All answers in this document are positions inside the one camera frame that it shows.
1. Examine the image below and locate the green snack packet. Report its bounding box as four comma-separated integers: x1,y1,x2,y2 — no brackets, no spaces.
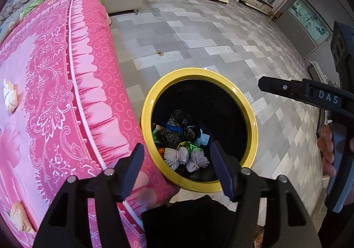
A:
178,141,204,154

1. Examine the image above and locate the yellow rimmed black trash bin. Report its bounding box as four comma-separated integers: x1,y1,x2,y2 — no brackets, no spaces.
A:
140,68,258,192

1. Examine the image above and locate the black floor speaker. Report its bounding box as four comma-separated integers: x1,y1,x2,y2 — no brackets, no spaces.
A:
330,21,354,88

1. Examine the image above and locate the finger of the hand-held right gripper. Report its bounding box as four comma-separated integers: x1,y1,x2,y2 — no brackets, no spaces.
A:
258,77,310,102

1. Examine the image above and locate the floral patchwork quilt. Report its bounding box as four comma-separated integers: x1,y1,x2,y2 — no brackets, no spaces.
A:
0,0,60,26

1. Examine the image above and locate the white low drawer cabinet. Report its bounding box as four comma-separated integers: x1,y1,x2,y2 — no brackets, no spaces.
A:
229,0,274,15

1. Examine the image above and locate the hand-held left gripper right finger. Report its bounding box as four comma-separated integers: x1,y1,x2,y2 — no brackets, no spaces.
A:
209,141,323,248

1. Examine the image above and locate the pink floral bedspread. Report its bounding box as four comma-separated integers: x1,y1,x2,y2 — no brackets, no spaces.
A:
0,0,180,248

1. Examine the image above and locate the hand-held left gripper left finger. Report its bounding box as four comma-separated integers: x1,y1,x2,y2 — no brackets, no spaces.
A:
33,143,146,248

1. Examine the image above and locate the light blue face mask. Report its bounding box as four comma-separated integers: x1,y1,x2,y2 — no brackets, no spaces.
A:
198,132,212,146

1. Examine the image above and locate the person's right hand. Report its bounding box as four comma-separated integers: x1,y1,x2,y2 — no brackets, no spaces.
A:
317,125,336,177

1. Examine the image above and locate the white knotted tissue bundle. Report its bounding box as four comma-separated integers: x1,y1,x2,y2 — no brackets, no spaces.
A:
3,79,20,112

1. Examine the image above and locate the black plastic bag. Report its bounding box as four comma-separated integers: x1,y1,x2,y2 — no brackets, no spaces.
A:
160,128,181,149
167,109,202,140

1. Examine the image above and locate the aquarium on grey cabinet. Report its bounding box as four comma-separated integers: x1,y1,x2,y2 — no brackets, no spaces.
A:
275,0,331,59

